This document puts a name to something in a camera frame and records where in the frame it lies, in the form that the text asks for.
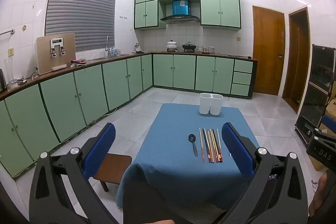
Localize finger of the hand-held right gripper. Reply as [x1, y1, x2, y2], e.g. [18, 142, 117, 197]
[312, 114, 336, 144]

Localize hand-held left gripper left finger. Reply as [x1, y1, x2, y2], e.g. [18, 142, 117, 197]
[29, 123, 124, 224]

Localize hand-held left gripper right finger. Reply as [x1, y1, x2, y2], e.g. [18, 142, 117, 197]
[210, 122, 309, 224]

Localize row of chopsticks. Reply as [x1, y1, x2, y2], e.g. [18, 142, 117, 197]
[199, 128, 224, 164]

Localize white utensil holder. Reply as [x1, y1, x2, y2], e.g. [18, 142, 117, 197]
[199, 93, 224, 116]

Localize person's right forearm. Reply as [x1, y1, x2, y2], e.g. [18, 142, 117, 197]
[308, 170, 329, 217]

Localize cardboard box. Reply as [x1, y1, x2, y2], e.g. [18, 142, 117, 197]
[308, 154, 327, 172]

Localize brown wooden stool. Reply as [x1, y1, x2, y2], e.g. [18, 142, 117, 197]
[93, 153, 132, 192]

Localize black glass-door cabinet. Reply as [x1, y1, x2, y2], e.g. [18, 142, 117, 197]
[294, 44, 336, 145]

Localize black spoon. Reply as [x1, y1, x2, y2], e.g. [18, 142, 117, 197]
[188, 134, 198, 157]

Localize green lower kitchen cabinets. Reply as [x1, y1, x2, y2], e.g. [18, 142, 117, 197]
[0, 52, 258, 179]

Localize blue tablecloth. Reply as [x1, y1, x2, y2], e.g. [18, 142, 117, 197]
[115, 103, 261, 210]

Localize dark cloth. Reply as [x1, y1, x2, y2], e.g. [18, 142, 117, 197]
[123, 183, 229, 224]

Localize brown wooden door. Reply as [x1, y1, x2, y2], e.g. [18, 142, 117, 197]
[252, 5, 286, 96]

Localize countertop water dispenser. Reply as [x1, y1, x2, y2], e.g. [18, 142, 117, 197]
[35, 33, 76, 75]

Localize metal sink faucet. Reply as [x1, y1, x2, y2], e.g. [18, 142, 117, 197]
[105, 35, 112, 57]

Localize black wok with lid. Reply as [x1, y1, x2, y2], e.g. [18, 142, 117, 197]
[182, 42, 196, 53]

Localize clear glass vase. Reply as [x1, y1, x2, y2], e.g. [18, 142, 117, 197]
[4, 59, 17, 88]

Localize grey window blind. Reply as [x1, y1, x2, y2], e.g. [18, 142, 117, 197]
[45, 0, 117, 52]

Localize black range hood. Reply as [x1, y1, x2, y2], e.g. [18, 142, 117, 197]
[160, 15, 200, 24]

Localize blue-wrapped hood chimney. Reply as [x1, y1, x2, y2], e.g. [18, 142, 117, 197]
[172, 0, 190, 16]

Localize wooden doorway frame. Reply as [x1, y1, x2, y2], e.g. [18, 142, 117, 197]
[282, 7, 311, 114]

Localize green upper wall cabinets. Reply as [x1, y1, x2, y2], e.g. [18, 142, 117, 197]
[134, 0, 241, 30]

